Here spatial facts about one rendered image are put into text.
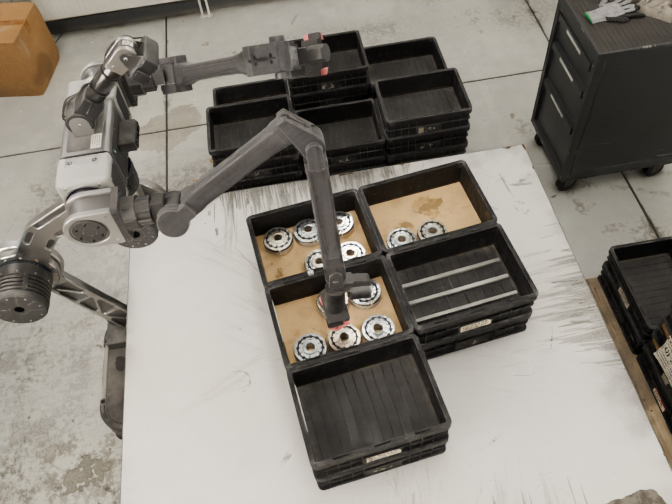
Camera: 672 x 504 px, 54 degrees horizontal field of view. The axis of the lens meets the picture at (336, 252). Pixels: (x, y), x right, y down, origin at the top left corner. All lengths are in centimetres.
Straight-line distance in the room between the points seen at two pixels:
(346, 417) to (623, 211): 209
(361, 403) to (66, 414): 159
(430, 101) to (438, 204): 98
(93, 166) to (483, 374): 132
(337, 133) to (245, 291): 119
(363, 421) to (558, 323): 76
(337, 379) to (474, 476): 49
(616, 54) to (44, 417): 286
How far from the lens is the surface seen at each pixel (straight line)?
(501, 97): 406
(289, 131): 153
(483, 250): 228
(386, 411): 198
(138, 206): 165
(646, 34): 318
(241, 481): 209
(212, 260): 248
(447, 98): 329
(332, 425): 197
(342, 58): 353
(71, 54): 490
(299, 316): 214
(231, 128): 324
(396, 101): 327
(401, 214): 235
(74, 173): 173
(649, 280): 305
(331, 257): 172
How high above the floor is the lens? 266
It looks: 54 degrees down
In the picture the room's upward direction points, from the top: 7 degrees counter-clockwise
